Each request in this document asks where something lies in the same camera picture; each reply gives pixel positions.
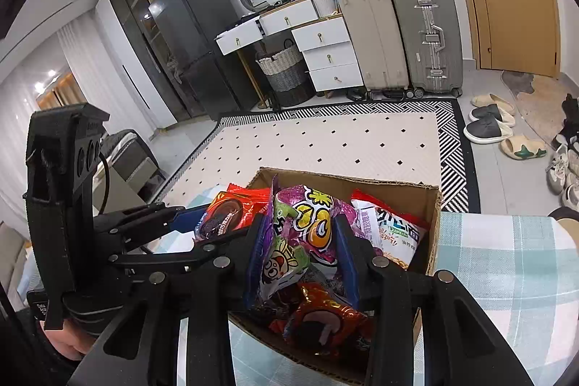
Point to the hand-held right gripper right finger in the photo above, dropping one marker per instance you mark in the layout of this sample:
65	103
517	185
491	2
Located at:
348	264

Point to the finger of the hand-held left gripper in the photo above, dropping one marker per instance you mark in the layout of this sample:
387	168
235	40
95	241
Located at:
181	255
187	219

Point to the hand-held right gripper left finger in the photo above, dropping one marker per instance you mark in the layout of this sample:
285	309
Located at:
255	264

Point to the red cookie packet brown filling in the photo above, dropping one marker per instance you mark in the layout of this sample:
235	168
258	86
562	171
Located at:
226	214

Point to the purple snack bag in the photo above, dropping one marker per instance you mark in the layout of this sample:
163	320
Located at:
303	232
348	218

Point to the white noodle snack bag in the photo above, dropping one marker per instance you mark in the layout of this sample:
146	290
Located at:
393	232

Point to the red cookie packet pink filling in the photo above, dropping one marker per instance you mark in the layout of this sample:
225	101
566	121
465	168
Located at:
325	322

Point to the brown cardboard box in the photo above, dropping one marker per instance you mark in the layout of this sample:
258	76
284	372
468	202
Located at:
407	191

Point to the person's left hand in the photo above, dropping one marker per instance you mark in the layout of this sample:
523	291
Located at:
72	343

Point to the grey armchair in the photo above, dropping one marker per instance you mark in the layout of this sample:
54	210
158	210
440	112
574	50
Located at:
131	160

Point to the cream dotted rug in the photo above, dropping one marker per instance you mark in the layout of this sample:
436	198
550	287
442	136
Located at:
339	142

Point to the teal checkered tablecloth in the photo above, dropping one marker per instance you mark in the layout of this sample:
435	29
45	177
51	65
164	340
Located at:
497	277

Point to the dark glass wardrobe cabinet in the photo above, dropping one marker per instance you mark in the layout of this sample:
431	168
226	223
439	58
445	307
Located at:
131	38

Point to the woven laundry basket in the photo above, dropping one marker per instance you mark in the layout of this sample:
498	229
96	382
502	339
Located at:
287	74

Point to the dark grey refrigerator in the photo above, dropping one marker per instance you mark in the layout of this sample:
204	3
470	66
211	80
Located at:
199	42

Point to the grey slipper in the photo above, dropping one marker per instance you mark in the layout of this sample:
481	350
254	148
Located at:
491	114
486	130

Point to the beige slipper green star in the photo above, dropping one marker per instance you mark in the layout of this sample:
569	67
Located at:
522	148

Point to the white drawer desk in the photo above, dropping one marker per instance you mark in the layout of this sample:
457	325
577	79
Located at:
325	56

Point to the beige suitcase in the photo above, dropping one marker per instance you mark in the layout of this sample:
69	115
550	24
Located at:
375	38

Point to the silver suitcase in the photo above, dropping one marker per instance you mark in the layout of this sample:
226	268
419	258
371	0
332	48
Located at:
429	33

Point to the grey brown door mat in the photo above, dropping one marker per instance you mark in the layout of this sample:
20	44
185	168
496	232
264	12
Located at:
543	101

